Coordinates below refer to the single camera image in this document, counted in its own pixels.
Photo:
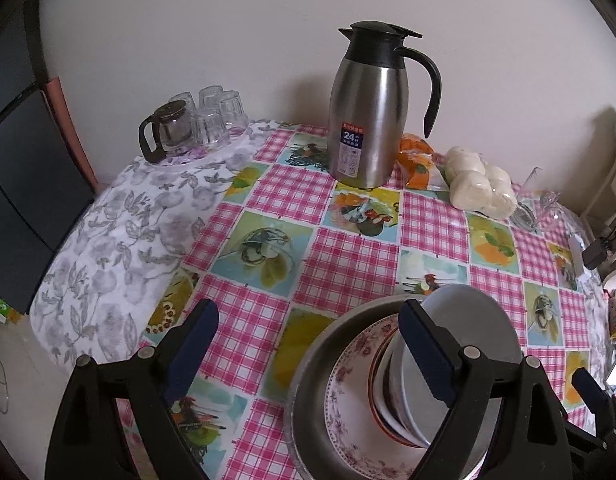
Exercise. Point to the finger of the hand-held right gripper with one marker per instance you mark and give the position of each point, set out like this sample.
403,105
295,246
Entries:
590,392

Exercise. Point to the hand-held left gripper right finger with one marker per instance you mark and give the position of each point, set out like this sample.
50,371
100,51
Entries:
428,355

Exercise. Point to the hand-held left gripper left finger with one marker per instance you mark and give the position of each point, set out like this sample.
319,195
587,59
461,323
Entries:
192,340

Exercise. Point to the strawberry print bowl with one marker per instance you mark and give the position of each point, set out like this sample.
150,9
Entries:
380,400

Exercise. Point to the pale blue bowl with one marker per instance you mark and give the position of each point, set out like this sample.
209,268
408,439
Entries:
488,320

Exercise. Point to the round floral rim plate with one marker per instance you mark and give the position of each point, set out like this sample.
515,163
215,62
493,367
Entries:
348,385

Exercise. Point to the stainless steel basin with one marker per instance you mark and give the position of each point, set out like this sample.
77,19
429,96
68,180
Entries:
313,410

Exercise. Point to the pink checked tablecloth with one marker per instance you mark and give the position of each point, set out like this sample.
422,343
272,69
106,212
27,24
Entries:
348,270

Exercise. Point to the small white box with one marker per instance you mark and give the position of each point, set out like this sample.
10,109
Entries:
580,260

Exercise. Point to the black charger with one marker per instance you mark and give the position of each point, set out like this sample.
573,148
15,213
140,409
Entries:
599,255

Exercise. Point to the bag of steamed buns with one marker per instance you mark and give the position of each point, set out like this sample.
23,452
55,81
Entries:
478,190

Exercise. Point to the glass mug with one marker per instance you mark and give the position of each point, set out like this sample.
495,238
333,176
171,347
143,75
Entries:
533,215

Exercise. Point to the orange snack packet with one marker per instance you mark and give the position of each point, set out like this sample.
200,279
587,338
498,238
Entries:
418,170

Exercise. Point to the green box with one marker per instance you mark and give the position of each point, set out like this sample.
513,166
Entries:
2,309

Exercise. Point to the white carved chair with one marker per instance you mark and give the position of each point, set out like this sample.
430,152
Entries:
613,185

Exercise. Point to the dark cabinet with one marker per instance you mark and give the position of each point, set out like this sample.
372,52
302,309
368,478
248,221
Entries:
27,185

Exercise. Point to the stainless steel thermos jug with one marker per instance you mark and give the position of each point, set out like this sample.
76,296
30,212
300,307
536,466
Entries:
368,110

